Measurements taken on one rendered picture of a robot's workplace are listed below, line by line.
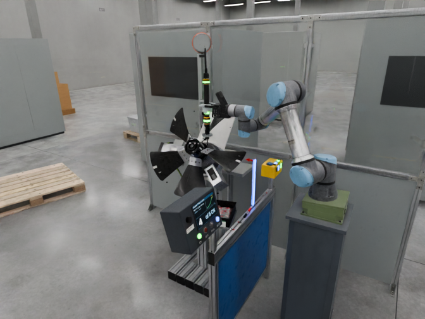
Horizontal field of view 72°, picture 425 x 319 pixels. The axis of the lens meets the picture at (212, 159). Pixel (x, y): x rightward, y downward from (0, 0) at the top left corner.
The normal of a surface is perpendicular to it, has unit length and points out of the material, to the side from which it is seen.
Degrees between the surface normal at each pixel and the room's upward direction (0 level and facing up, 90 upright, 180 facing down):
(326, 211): 90
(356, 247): 90
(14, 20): 90
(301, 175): 98
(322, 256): 90
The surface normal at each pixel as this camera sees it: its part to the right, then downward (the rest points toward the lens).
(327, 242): -0.51, 0.32
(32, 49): 0.84, 0.18
